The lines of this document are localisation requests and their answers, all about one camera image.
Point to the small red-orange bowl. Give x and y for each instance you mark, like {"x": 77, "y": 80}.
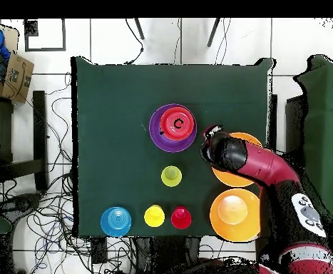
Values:
{"x": 177, "y": 124}

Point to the purple bowl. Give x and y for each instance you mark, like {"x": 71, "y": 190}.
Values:
{"x": 154, "y": 134}

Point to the red cup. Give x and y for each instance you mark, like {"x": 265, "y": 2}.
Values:
{"x": 181, "y": 218}

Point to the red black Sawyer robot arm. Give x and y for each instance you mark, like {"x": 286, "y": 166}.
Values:
{"x": 263, "y": 168}

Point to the large orange bowl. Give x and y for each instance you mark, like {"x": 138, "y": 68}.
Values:
{"x": 234, "y": 225}
{"x": 229, "y": 178}

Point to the pale yellow translucent cup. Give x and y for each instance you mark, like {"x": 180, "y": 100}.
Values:
{"x": 171, "y": 176}

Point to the dark green table cloth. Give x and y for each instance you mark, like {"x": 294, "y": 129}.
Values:
{"x": 169, "y": 85}

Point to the black tripod leg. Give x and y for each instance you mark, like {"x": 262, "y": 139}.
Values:
{"x": 139, "y": 28}
{"x": 213, "y": 31}

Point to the yellow stepped cup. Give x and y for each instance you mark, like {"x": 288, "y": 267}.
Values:
{"x": 154, "y": 216}

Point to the small light blue bowl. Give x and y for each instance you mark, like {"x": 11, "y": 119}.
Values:
{"x": 115, "y": 221}

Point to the cardboard box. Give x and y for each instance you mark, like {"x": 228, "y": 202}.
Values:
{"x": 17, "y": 77}

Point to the black tripod base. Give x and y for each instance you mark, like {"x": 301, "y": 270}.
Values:
{"x": 20, "y": 204}

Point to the black metal frame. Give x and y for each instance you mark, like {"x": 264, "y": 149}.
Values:
{"x": 39, "y": 128}
{"x": 294, "y": 122}

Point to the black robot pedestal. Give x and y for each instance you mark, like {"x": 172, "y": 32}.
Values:
{"x": 169, "y": 254}

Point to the black square floor frame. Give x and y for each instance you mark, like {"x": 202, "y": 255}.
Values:
{"x": 45, "y": 50}

